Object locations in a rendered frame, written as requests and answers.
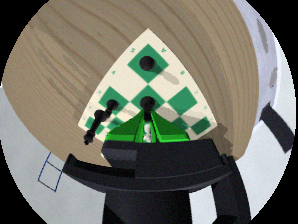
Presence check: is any white pawn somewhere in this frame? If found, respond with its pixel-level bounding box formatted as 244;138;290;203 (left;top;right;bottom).
144;123;151;142

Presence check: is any green and white chessboard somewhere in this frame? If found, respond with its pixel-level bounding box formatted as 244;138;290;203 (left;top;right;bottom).
78;29;218;142

